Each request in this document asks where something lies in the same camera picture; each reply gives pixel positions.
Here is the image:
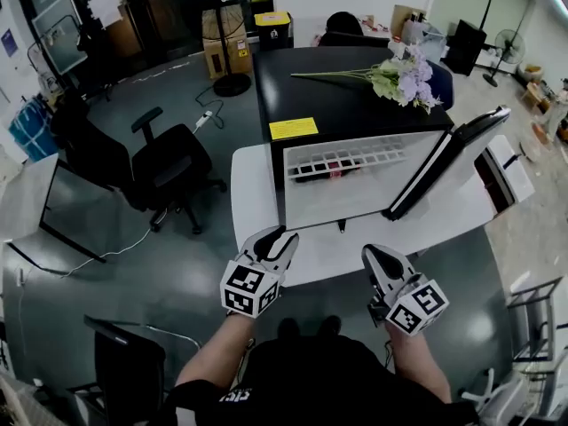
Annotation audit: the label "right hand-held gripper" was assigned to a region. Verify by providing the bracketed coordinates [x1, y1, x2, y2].
[361, 244, 450, 337]

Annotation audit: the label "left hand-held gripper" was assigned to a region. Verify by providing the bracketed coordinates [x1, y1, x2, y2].
[220, 225, 300, 319]

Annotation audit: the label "red drink can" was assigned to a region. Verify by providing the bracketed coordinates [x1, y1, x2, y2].
[327, 160, 356, 180]

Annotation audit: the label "black mini fridge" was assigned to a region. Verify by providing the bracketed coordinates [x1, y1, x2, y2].
[252, 45, 512, 233]

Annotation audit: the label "person's right forearm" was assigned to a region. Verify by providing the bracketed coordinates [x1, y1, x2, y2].
[385, 326, 454, 404]

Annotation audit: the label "person's left forearm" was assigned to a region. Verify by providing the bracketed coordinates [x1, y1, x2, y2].
[175, 312, 256, 391]

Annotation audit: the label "person's black shoes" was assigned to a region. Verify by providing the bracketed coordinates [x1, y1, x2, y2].
[277, 314, 343, 341]

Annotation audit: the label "yellow sticker label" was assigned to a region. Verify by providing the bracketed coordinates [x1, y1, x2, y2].
[268, 116, 320, 142]

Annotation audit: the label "person's black clothing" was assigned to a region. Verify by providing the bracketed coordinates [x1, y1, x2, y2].
[162, 333, 481, 426]

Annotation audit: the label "black office chair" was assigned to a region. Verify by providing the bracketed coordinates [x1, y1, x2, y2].
[51, 89, 228, 235]

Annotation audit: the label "white power strip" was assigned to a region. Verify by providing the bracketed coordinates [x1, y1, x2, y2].
[192, 109, 215, 135]

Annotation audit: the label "white drawer unit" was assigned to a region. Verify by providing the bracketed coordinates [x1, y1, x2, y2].
[473, 134, 537, 216]

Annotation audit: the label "grey metal rack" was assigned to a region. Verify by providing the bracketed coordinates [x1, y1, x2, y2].
[505, 276, 565, 364]

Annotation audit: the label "tall black standing fan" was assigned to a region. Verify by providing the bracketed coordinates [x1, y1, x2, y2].
[197, 0, 254, 99]

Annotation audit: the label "white plastic chair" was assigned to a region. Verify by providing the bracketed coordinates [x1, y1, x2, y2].
[460, 367, 568, 426]

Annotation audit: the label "black monitor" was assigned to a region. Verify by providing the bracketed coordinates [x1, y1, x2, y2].
[83, 314, 168, 426]

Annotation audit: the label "blue chair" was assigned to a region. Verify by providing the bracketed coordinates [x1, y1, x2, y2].
[424, 59, 456, 113]

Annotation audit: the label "purple artificial flower bouquet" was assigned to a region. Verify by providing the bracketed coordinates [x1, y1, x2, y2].
[290, 42, 445, 115]

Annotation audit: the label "large brown cardboard box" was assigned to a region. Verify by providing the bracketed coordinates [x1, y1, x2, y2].
[201, 5, 254, 80]

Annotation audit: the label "black bin with yellow lid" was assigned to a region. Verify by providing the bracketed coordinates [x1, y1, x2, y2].
[253, 11, 295, 53]

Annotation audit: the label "black chair backrest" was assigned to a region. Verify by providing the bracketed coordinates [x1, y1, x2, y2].
[318, 30, 391, 49]

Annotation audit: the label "black cabinet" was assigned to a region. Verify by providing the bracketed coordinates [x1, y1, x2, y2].
[443, 19, 488, 78]

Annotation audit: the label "flat brown cardboard box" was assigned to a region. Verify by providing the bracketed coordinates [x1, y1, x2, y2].
[390, 4, 428, 39]

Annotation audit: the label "small black standing fan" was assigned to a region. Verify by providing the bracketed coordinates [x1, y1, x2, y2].
[482, 28, 526, 90]

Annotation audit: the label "blue water barrel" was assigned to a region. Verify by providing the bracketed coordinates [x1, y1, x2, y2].
[8, 97, 59, 163]

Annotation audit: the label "framed glass board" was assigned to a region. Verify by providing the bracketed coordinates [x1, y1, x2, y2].
[29, 12, 90, 77]

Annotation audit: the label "white paper sheet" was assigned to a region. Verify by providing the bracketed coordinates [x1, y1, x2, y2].
[85, 0, 123, 29]

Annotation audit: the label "white wire fridge shelf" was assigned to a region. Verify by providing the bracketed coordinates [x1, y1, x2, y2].
[286, 136, 412, 180]

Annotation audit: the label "black floor cable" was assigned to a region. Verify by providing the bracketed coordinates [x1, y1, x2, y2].
[194, 80, 227, 131]

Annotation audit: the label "white floor cable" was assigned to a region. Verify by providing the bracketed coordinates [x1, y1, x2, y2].
[59, 225, 154, 280]

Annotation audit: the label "white desk with black frame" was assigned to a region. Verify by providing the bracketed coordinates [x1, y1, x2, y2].
[0, 152, 108, 275]

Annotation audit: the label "blue wall poster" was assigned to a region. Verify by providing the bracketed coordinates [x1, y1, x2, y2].
[0, 28, 20, 59]

